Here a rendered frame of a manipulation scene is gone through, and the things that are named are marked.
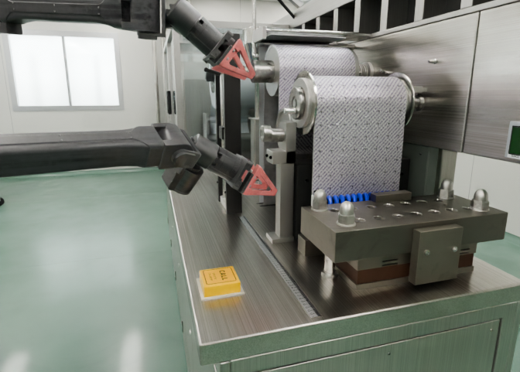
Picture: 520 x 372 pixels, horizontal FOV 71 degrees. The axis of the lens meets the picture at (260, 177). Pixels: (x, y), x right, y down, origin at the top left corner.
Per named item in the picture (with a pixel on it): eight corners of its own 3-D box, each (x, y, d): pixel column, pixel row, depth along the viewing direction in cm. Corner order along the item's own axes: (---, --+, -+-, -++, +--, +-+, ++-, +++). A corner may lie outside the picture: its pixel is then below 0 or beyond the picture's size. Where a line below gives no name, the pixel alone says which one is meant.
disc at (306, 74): (289, 130, 94) (292, 70, 90) (291, 130, 94) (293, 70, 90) (313, 139, 80) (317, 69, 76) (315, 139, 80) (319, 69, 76)
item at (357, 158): (311, 205, 85) (313, 125, 81) (396, 196, 91) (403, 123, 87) (312, 205, 85) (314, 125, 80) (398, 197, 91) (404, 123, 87)
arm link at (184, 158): (180, 151, 65) (161, 124, 69) (150, 198, 69) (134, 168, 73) (227, 161, 74) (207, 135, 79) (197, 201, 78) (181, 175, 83)
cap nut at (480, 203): (465, 207, 79) (467, 187, 78) (478, 206, 80) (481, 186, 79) (479, 212, 76) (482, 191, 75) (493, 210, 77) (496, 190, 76)
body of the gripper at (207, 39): (216, 61, 72) (186, 35, 70) (208, 65, 82) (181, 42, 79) (236, 35, 72) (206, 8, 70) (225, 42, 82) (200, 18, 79)
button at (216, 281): (199, 280, 74) (199, 269, 73) (233, 275, 76) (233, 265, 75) (204, 298, 67) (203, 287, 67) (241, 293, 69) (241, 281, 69)
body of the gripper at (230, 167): (239, 192, 74) (208, 175, 71) (228, 181, 83) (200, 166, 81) (255, 164, 74) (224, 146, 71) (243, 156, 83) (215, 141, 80)
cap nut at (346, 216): (333, 221, 70) (333, 199, 69) (349, 220, 71) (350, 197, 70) (342, 227, 67) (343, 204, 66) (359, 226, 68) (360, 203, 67)
